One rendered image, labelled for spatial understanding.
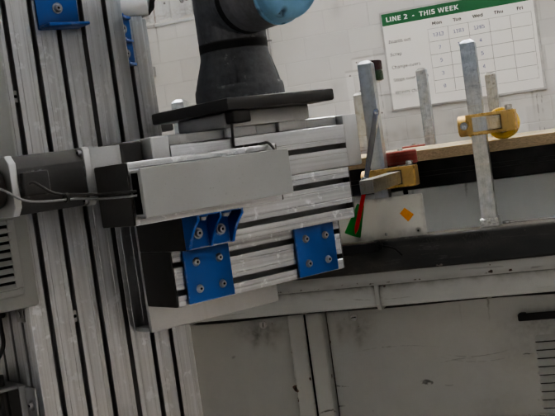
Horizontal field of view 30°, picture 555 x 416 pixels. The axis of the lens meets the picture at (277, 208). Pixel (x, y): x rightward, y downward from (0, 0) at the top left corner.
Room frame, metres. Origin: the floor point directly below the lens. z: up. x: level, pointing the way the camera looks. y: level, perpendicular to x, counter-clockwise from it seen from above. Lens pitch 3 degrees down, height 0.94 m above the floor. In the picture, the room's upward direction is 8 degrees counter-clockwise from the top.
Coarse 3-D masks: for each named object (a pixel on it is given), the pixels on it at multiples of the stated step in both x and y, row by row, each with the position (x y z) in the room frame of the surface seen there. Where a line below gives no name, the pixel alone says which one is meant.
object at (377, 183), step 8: (376, 176) 2.36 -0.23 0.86; (384, 176) 2.32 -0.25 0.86; (392, 176) 2.41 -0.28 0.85; (400, 176) 2.49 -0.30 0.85; (360, 184) 2.22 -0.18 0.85; (368, 184) 2.21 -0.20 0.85; (376, 184) 2.23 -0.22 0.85; (384, 184) 2.31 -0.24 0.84; (392, 184) 2.40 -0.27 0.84; (368, 192) 2.21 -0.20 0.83
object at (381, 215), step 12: (372, 204) 2.52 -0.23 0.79; (384, 204) 2.51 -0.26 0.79; (396, 204) 2.50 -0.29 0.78; (408, 204) 2.50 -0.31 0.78; (420, 204) 2.49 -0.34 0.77; (372, 216) 2.52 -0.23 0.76; (384, 216) 2.52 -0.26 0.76; (396, 216) 2.51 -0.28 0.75; (420, 216) 2.49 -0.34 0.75; (372, 228) 2.53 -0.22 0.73; (384, 228) 2.52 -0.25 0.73; (396, 228) 2.51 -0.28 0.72; (408, 228) 2.50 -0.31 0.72; (420, 228) 2.49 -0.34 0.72; (348, 240) 2.55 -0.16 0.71; (360, 240) 2.54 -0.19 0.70
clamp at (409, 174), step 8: (384, 168) 2.51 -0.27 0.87; (392, 168) 2.50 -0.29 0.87; (400, 168) 2.50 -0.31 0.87; (408, 168) 2.49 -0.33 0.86; (416, 168) 2.52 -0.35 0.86; (408, 176) 2.49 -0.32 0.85; (416, 176) 2.50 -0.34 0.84; (400, 184) 2.50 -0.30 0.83; (408, 184) 2.49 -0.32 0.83; (416, 184) 2.49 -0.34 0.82
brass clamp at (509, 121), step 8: (488, 112) 2.43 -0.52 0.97; (496, 112) 2.42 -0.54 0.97; (504, 112) 2.42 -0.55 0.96; (512, 112) 2.41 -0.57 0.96; (464, 120) 2.45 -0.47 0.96; (504, 120) 2.42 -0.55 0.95; (512, 120) 2.41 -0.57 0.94; (464, 128) 2.44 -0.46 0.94; (472, 128) 2.44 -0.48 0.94; (504, 128) 2.42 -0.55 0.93; (512, 128) 2.41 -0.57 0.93; (464, 136) 2.47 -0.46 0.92
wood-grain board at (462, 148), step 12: (528, 132) 3.16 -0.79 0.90; (540, 132) 2.82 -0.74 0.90; (552, 132) 2.56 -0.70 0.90; (432, 144) 3.40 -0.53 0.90; (444, 144) 3.01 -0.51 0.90; (456, 144) 2.71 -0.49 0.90; (468, 144) 2.62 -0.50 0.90; (492, 144) 2.60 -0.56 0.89; (504, 144) 2.59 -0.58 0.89; (516, 144) 2.58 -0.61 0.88; (528, 144) 2.57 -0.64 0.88; (540, 144) 2.56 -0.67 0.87; (420, 156) 2.66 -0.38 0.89; (432, 156) 2.65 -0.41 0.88; (444, 156) 2.64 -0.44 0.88; (456, 156) 2.63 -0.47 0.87; (360, 168) 2.71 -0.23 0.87
